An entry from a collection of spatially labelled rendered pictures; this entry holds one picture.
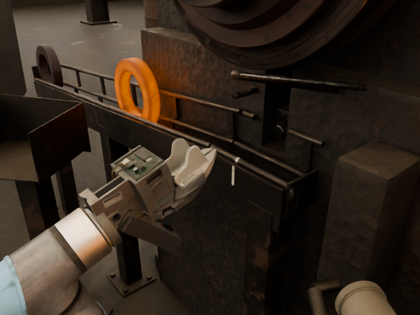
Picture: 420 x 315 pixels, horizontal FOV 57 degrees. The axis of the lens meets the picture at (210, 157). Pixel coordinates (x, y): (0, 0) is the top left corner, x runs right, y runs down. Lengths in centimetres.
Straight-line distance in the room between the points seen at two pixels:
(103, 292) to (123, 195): 97
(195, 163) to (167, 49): 46
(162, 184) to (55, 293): 19
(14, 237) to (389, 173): 157
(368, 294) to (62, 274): 36
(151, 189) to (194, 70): 43
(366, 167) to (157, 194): 28
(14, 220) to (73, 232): 144
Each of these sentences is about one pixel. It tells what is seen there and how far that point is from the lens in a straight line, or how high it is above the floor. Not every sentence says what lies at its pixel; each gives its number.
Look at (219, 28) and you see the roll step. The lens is 64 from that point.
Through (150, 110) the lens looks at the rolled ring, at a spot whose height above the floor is 70.
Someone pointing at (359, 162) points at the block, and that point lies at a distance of 54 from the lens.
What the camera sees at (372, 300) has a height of 69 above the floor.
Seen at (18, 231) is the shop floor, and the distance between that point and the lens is 187.
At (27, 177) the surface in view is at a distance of 95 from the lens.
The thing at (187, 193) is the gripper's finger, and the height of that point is 74.
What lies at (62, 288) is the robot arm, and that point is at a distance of 54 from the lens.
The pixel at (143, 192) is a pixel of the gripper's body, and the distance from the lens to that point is 52.
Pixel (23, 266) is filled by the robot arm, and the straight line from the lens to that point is 53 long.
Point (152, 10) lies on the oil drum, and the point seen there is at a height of 64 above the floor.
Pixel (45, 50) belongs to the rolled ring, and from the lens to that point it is 159.
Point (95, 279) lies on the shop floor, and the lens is 153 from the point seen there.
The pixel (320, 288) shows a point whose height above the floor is 61.
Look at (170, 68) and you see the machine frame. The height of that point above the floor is 80.
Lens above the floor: 103
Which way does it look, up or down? 27 degrees down
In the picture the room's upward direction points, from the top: straight up
